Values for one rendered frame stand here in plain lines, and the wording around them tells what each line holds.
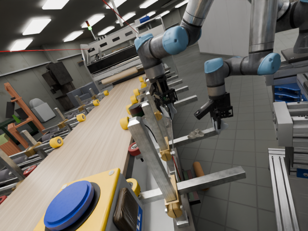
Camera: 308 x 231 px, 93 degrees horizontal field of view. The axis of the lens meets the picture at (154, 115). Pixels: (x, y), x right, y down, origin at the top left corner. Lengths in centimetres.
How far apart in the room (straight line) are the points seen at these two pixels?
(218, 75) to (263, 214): 113
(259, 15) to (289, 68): 42
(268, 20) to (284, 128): 35
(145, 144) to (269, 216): 124
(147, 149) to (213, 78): 42
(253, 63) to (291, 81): 40
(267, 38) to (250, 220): 121
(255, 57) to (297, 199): 96
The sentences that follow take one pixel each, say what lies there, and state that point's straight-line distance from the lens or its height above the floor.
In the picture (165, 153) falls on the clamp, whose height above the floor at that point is 87.
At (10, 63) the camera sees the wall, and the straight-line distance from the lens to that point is 1023.
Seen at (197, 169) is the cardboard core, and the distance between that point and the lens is 168.
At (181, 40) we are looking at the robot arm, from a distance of 50.
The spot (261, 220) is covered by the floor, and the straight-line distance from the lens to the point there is 149.
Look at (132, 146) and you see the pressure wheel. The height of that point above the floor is 90.
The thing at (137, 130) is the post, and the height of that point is 115.
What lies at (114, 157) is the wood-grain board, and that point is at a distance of 81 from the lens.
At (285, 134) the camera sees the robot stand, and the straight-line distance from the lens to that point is 59.
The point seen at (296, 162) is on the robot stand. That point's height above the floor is 84.
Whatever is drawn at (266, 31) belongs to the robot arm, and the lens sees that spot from 68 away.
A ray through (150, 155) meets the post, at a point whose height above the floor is 106.
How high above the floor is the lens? 131
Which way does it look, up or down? 23 degrees down
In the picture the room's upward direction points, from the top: 23 degrees counter-clockwise
